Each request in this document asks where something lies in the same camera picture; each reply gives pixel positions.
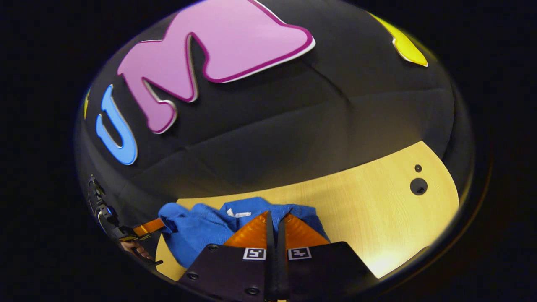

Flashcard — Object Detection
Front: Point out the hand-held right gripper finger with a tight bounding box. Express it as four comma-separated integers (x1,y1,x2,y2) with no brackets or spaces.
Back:
277,213,378,300
178,211,277,300

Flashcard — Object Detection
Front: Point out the blue corduroy jacket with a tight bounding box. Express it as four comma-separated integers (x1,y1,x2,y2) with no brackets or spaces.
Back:
158,197,330,269

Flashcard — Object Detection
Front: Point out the black backdrop cloth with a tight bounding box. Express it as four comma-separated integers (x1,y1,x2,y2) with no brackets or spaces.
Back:
76,0,474,235

